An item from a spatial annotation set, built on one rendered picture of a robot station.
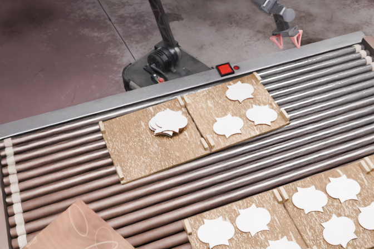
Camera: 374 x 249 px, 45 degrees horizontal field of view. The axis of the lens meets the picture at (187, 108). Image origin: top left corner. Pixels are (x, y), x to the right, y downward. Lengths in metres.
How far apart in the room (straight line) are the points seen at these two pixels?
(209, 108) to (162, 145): 0.31
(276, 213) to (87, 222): 0.74
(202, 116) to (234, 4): 2.34
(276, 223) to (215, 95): 0.71
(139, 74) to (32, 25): 1.34
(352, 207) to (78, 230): 1.08
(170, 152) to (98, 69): 1.83
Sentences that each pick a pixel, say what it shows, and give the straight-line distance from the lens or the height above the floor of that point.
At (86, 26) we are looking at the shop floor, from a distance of 4.13.
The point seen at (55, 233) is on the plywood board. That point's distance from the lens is 1.75.
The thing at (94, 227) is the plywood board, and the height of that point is 1.04.
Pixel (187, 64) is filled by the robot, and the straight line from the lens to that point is 3.35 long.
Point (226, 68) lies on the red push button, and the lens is 2.35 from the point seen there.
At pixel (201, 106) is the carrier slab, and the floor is 0.94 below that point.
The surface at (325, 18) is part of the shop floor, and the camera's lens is 4.35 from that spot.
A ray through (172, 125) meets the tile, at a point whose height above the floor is 0.99.
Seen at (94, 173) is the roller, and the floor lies 0.92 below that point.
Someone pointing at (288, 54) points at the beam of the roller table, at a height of 0.91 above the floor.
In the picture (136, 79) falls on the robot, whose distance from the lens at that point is 3.25.
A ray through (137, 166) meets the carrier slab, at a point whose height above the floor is 0.94.
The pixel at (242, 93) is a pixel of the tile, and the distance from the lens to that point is 2.21.
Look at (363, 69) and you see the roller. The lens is 2.54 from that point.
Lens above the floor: 2.58
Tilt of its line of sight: 50 degrees down
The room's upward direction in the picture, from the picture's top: 1 degrees clockwise
